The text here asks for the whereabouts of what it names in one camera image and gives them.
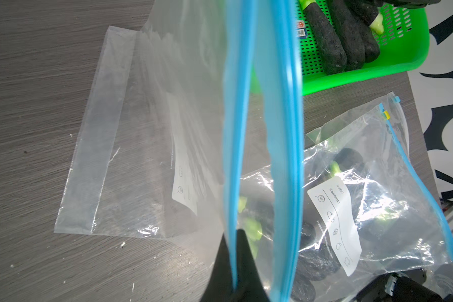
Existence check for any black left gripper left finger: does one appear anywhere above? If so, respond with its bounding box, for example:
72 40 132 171
200 236 234 302

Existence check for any blue barcode sticker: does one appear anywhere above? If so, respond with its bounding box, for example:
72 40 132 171
296 20 307 39

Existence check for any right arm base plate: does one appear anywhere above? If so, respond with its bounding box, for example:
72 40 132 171
344 269 453 301

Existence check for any green plastic basket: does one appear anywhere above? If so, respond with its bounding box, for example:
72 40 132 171
293 1 430 96

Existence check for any lifted clear zip-top bag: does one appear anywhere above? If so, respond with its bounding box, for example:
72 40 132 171
305 92 410 156

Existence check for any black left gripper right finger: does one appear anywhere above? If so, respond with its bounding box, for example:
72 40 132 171
234 229 269 302

